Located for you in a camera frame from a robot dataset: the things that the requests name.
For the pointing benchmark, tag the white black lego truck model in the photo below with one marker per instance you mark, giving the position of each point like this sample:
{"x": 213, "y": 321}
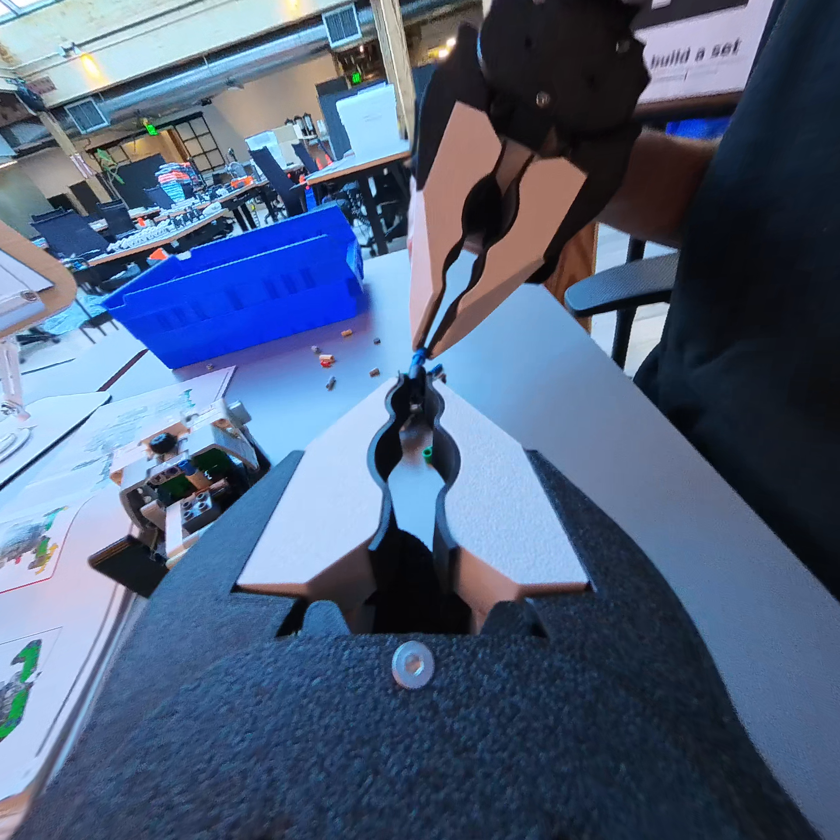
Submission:
{"x": 190, "y": 459}

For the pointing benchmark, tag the printed instruction sheet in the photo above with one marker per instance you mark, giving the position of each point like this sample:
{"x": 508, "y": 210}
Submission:
{"x": 19, "y": 282}

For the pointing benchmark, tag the blue plastic bin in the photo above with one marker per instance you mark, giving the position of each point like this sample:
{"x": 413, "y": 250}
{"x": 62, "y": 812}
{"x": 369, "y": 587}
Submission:
{"x": 229, "y": 295}

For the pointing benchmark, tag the black office chair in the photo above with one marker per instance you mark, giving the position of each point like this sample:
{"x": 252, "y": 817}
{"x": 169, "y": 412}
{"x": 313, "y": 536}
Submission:
{"x": 272, "y": 177}

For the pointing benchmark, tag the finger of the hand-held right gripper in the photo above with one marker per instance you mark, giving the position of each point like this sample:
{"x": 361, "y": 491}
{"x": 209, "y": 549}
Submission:
{"x": 525, "y": 229}
{"x": 446, "y": 170}

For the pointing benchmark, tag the white box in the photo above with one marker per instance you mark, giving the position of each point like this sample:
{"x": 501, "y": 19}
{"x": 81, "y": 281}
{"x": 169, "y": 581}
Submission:
{"x": 367, "y": 124}

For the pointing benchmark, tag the wall vent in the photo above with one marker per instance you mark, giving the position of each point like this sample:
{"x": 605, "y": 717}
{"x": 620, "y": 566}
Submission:
{"x": 341, "y": 25}
{"x": 87, "y": 116}

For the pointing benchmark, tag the open instruction booklet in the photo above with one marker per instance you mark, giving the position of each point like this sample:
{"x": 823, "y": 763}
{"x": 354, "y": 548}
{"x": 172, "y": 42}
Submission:
{"x": 65, "y": 610}

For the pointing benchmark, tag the wooden column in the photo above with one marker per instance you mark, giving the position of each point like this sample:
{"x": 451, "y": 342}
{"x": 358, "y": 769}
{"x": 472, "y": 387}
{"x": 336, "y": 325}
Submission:
{"x": 394, "y": 65}

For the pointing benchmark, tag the stack of colourful packets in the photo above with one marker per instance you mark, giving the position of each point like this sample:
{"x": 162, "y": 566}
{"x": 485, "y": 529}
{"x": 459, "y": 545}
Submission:
{"x": 178, "y": 182}

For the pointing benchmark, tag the grey air duct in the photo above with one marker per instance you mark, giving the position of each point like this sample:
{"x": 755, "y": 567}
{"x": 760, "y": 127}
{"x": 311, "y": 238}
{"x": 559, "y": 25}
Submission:
{"x": 262, "y": 65}

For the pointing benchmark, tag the person's right forearm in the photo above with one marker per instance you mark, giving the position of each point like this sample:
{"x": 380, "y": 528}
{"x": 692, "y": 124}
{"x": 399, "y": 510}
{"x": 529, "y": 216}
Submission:
{"x": 656, "y": 184}

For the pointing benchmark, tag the blue lego pin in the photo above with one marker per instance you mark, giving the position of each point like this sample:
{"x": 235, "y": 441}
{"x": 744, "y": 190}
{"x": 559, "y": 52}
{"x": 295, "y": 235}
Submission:
{"x": 418, "y": 359}

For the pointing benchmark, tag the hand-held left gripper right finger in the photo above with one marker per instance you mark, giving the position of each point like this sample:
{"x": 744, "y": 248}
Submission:
{"x": 512, "y": 518}

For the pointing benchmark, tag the background desk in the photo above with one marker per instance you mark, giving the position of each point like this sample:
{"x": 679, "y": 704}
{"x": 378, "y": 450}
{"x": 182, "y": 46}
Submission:
{"x": 354, "y": 167}

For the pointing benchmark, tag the wooden post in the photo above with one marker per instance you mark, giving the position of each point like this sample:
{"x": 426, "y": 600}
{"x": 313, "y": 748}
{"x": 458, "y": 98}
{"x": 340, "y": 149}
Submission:
{"x": 577, "y": 275}

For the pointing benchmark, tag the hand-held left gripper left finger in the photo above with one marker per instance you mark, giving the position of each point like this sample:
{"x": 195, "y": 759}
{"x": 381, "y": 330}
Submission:
{"x": 315, "y": 518}

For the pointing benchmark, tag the framed marker sign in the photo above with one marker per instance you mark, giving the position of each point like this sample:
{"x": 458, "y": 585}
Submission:
{"x": 709, "y": 52}

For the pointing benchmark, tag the black chair armrest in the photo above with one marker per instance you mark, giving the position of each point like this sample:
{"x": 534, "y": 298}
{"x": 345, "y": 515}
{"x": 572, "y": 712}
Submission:
{"x": 623, "y": 282}

